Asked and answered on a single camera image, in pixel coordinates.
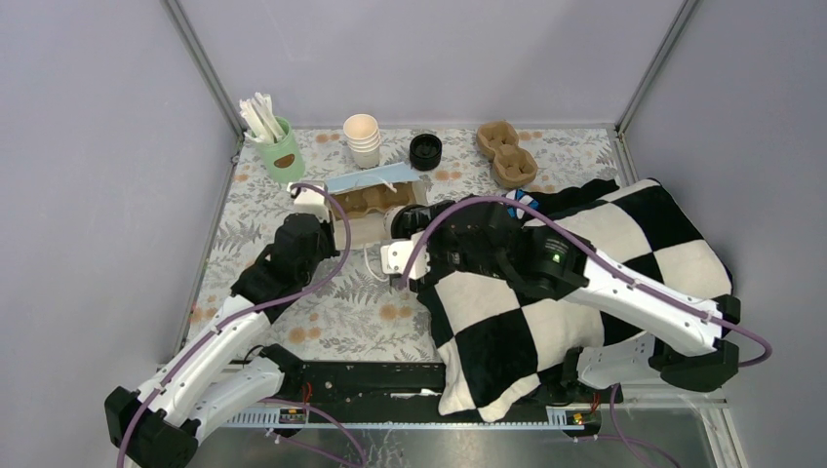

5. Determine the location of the black plastic cup lid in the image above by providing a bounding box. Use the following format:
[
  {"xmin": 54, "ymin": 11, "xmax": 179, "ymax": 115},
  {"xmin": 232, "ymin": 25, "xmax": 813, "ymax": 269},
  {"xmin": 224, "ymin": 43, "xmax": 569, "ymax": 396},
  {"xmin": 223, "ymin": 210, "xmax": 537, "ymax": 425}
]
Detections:
[{"xmin": 393, "ymin": 205, "xmax": 430, "ymax": 239}]

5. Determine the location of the light blue paper bag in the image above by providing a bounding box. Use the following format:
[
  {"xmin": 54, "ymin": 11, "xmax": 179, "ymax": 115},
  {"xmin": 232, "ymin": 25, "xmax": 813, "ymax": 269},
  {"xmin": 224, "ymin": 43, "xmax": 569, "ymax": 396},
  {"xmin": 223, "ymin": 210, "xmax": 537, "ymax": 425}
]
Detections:
[{"xmin": 326, "ymin": 163, "xmax": 428, "ymax": 281}]

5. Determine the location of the single white paper cup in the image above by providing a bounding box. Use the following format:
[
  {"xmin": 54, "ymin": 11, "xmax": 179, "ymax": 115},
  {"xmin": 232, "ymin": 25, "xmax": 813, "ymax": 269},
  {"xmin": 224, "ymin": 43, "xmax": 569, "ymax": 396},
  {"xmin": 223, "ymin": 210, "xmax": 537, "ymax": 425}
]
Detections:
[{"xmin": 382, "ymin": 206, "xmax": 405, "ymax": 239}]

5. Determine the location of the stack of cardboard cup carriers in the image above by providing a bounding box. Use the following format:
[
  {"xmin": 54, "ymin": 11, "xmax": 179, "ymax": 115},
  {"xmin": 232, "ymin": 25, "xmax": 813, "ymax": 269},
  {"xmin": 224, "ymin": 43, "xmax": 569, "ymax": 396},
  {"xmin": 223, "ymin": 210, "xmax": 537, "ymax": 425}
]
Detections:
[{"xmin": 476, "ymin": 121, "xmax": 538, "ymax": 189}]

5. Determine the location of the stack of paper cups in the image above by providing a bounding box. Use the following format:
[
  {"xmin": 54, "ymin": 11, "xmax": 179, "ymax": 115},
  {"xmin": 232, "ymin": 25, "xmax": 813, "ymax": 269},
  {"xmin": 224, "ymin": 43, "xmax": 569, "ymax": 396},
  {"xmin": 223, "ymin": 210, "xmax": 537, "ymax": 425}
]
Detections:
[{"xmin": 342, "ymin": 114, "xmax": 381, "ymax": 169}]

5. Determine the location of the floral patterned table mat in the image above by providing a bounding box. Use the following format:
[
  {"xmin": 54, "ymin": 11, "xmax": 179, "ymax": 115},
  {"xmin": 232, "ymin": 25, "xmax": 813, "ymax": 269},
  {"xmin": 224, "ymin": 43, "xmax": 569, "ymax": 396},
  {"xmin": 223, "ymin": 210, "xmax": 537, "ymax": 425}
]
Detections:
[{"xmin": 181, "ymin": 127, "xmax": 631, "ymax": 362}]

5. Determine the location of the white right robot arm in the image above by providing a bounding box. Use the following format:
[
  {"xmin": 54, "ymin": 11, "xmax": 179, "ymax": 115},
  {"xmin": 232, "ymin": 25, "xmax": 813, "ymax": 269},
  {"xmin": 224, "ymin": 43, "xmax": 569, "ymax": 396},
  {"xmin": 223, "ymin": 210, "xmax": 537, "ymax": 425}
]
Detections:
[{"xmin": 393, "ymin": 198, "xmax": 741, "ymax": 404}]

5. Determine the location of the blue white patterned object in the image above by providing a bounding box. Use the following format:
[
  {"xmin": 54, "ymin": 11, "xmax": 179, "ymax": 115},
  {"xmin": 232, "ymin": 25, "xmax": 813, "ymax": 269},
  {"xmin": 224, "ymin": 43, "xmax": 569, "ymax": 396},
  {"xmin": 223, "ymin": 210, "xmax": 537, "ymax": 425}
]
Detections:
[{"xmin": 504, "ymin": 189, "xmax": 538, "ymax": 219}]

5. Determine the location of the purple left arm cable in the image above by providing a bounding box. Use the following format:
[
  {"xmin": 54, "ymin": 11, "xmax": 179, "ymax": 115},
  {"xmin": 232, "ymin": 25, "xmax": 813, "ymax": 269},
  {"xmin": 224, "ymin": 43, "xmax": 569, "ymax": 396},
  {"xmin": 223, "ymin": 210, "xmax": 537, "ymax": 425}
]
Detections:
[{"xmin": 116, "ymin": 183, "xmax": 367, "ymax": 468}]

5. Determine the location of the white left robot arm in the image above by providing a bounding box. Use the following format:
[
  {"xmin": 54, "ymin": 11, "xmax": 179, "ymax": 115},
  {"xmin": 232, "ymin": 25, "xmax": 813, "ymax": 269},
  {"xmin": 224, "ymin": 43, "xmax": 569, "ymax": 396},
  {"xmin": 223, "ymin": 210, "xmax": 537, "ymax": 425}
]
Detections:
[{"xmin": 104, "ymin": 214, "xmax": 338, "ymax": 467}]

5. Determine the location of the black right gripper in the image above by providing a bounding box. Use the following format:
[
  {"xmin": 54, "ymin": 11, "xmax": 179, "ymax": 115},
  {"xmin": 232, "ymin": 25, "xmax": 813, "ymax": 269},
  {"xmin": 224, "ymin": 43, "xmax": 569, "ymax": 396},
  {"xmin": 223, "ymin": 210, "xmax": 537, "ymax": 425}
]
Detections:
[{"xmin": 404, "ymin": 200, "xmax": 507, "ymax": 293}]

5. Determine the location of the black white checkered pillow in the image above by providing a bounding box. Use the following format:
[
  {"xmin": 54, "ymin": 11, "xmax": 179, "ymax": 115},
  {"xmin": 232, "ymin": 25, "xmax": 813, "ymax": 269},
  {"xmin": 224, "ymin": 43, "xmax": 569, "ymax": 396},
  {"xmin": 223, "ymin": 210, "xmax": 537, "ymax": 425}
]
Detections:
[{"xmin": 416, "ymin": 179, "xmax": 733, "ymax": 422}]

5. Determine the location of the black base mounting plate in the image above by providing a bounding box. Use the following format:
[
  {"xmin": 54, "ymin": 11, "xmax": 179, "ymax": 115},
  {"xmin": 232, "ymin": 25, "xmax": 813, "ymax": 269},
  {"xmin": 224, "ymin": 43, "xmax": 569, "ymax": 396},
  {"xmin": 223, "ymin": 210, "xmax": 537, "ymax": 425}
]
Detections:
[{"xmin": 271, "ymin": 361, "xmax": 610, "ymax": 428}]

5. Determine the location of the single cardboard cup carrier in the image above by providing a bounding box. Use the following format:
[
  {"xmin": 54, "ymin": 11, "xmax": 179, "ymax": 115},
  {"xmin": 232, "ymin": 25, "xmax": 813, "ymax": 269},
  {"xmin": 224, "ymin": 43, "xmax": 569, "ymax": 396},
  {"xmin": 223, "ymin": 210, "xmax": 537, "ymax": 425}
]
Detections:
[{"xmin": 334, "ymin": 182, "xmax": 417, "ymax": 218}]

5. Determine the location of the green cup with straws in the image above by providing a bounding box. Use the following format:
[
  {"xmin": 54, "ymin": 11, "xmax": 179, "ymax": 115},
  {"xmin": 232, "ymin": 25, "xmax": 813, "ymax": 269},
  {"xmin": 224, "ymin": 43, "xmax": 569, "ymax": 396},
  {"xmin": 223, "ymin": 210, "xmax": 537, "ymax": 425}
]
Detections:
[{"xmin": 238, "ymin": 93, "xmax": 305, "ymax": 184}]

